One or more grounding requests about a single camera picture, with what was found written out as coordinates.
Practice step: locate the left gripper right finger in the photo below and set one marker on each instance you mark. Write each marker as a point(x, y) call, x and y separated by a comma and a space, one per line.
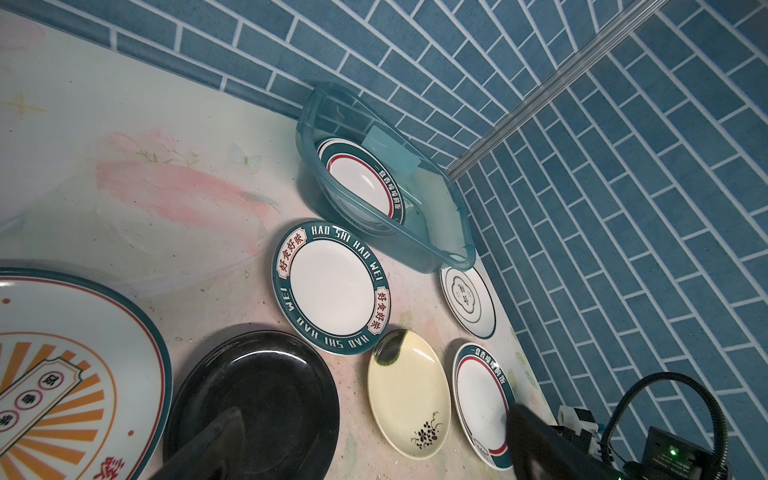
point(539, 452)

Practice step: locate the cream plate black flower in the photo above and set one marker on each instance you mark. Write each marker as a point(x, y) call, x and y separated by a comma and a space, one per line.
point(409, 394)

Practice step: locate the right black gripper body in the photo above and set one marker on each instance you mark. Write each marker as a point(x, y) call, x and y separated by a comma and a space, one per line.
point(667, 456)

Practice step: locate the translucent teal plastic bin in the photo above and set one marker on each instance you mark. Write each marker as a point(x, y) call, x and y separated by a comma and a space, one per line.
point(435, 233)

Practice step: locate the white plate quatrefoil line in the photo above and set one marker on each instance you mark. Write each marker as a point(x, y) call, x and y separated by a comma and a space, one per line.
point(470, 301)

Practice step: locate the green red rim plate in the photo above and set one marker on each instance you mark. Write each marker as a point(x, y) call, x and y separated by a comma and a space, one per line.
point(363, 174)
point(483, 395)

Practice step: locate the black round plate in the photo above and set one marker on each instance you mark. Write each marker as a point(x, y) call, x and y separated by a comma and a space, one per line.
point(287, 397)

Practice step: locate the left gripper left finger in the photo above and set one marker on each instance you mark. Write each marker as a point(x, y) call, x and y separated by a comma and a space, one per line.
point(214, 453)

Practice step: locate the white plate orange sunburst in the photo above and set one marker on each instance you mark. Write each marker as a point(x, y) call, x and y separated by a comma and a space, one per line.
point(86, 379)

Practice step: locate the green rim HAO SHI plate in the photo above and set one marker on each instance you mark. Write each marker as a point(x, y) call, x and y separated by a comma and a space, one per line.
point(331, 287)

